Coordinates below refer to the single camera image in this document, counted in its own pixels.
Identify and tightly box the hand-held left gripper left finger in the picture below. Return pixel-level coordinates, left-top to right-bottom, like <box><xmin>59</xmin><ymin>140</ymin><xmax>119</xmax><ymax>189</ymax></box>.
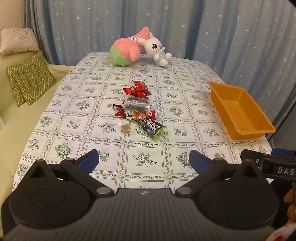
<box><xmin>17</xmin><ymin>149</ymin><xmax>114</xmax><ymax>198</ymax></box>

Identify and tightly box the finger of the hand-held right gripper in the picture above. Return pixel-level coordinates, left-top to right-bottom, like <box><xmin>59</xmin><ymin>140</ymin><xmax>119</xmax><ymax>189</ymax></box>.
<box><xmin>272</xmin><ymin>148</ymin><xmax>296</xmax><ymax>158</ymax></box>
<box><xmin>240</xmin><ymin>149</ymin><xmax>272</xmax><ymax>171</ymax></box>

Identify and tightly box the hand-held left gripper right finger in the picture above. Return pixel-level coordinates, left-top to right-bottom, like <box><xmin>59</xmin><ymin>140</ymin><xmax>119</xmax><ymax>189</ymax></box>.
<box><xmin>174</xmin><ymin>150</ymin><xmax>270</xmax><ymax>198</ymax></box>

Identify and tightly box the orange plastic tray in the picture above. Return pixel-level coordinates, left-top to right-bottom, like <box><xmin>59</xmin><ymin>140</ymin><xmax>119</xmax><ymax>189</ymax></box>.
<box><xmin>207</xmin><ymin>81</ymin><xmax>276</xmax><ymax>141</ymax></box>

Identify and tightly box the clear brown candy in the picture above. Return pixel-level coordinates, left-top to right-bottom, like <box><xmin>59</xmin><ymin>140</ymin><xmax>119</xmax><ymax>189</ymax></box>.
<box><xmin>120</xmin><ymin>123</ymin><xmax>134</xmax><ymax>134</ymax></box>

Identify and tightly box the green black snack packet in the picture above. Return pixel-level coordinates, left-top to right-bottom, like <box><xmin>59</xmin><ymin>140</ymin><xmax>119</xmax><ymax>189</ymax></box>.
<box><xmin>126</xmin><ymin>116</ymin><xmax>167</xmax><ymax>141</ymax></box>

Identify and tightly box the dark red snack packet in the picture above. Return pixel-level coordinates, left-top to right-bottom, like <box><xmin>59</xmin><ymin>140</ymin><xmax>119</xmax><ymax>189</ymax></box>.
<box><xmin>113</xmin><ymin>104</ymin><xmax>127</xmax><ymax>118</ymax></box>

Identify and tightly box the red orange candy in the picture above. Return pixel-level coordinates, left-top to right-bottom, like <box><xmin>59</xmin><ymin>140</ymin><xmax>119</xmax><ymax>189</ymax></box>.
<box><xmin>133</xmin><ymin>110</ymin><xmax>157</xmax><ymax>121</ymax></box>

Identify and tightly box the clear packet of dark snacks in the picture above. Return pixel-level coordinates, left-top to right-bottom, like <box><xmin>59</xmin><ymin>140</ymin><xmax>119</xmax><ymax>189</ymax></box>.
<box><xmin>124</xmin><ymin>95</ymin><xmax>151</xmax><ymax>114</ymax></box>

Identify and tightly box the large red snack packet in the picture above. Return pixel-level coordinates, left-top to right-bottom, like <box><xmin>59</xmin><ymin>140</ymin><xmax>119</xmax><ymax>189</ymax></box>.
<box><xmin>131</xmin><ymin>81</ymin><xmax>151</xmax><ymax>96</ymax></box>

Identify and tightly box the person's right hand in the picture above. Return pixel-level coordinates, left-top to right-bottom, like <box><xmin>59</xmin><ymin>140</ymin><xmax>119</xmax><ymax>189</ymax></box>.
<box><xmin>284</xmin><ymin>188</ymin><xmax>296</xmax><ymax>220</ymax></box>

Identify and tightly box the green sofa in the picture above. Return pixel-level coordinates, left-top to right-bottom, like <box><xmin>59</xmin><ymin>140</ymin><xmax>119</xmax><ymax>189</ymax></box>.
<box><xmin>0</xmin><ymin>51</ymin><xmax>75</xmax><ymax>209</ymax></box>

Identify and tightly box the green zigzag cushion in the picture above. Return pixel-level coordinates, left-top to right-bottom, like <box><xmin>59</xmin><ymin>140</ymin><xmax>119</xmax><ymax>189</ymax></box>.
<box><xmin>6</xmin><ymin>65</ymin><xmax>26</xmax><ymax>107</ymax></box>
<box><xmin>14</xmin><ymin>51</ymin><xmax>56</xmax><ymax>106</ymax></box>

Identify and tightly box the pink starfish plush toy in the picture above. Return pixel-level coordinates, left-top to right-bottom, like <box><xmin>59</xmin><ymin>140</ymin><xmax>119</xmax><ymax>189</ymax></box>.
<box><xmin>109</xmin><ymin>27</ymin><xmax>153</xmax><ymax>67</ymax></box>

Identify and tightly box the white bunny plush toy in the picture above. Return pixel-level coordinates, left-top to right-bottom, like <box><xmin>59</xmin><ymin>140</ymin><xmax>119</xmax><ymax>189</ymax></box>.
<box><xmin>138</xmin><ymin>32</ymin><xmax>172</xmax><ymax>67</ymax></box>

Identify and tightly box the white pillow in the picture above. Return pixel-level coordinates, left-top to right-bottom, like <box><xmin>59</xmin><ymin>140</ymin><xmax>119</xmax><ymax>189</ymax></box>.
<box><xmin>0</xmin><ymin>27</ymin><xmax>41</xmax><ymax>55</ymax></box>

